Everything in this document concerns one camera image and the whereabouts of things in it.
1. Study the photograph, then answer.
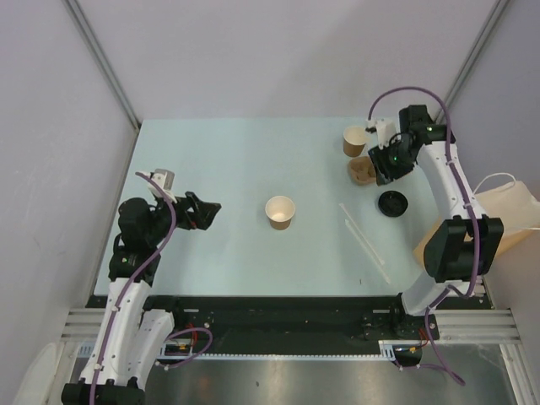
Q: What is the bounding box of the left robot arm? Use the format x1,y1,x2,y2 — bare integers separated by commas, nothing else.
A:
61,191,221,404

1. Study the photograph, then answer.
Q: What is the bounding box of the pulp cup carrier tray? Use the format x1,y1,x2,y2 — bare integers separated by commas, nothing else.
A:
347,156,376,186

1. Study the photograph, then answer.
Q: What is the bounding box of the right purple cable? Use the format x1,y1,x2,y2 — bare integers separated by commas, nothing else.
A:
367,85,483,299

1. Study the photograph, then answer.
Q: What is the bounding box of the brown paper cup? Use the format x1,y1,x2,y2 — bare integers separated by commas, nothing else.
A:
265,196,295,230
343,126,369,158

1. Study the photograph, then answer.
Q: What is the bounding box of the wrapped straw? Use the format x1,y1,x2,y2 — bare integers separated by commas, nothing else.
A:
344,219,392,284
339,202,386,266

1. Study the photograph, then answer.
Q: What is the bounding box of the black cup lid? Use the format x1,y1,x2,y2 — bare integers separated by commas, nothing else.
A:
377,190,408,218

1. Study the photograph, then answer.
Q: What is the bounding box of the white cable duct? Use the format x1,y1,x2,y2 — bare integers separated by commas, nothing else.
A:
75,339,399,362

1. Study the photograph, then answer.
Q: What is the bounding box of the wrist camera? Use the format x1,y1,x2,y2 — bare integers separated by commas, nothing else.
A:
365,118,397,149
137,169,177,204

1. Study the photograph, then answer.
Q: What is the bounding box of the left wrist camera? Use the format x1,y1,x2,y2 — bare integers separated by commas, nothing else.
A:
137,169,177,204

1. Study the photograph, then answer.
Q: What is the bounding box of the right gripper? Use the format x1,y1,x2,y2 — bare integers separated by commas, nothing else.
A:
368,138,414,186

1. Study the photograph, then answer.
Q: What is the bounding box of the aluminium frame post left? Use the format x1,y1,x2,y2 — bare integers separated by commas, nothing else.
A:
62,0,142,133

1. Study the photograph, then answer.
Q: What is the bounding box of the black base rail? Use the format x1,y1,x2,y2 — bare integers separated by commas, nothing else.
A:
85,294,493,356

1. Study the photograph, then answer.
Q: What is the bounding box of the aluminium frame post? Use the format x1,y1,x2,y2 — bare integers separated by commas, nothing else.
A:
443,0,513,109
62,0,142,133

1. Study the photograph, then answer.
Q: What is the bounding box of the brown paper bag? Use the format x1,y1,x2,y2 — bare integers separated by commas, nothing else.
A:
413,172,539,266

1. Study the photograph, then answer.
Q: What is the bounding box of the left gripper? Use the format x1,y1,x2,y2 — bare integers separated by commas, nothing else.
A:
145,189,219,246

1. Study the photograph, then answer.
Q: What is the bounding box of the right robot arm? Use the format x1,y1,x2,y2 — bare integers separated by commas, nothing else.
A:
365,105,504,338

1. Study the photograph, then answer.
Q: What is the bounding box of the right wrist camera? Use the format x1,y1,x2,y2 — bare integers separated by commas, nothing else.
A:
365,118,397,149

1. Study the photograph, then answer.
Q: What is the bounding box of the aluminium frame post right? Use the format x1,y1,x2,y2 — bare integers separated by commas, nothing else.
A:
443,0,513,109

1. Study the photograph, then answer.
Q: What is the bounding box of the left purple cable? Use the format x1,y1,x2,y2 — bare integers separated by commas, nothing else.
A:
88,170,213,405

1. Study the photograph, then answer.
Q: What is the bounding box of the purple cable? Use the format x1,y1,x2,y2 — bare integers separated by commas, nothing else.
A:
88,170,213,405
367,85,483,299

